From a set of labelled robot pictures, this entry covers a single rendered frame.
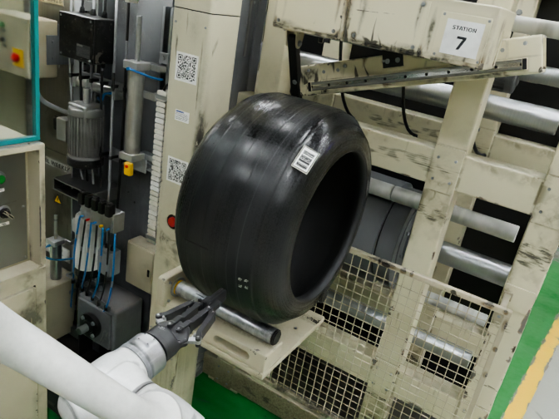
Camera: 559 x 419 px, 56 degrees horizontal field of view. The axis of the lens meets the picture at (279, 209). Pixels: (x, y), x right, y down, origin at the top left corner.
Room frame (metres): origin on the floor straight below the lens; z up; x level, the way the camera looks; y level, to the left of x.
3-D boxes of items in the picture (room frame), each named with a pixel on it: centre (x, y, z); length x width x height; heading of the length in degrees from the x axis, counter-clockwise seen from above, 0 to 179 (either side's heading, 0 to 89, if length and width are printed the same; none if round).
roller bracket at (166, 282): (1.43, 0.20, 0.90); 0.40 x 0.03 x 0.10; 152
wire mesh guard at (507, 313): (1.54, -0.32, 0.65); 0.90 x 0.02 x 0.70; 62
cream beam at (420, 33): (1.55, -0.21, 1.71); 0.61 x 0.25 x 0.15; 62
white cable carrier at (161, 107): (1.47, 0.36, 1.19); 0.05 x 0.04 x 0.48; 152
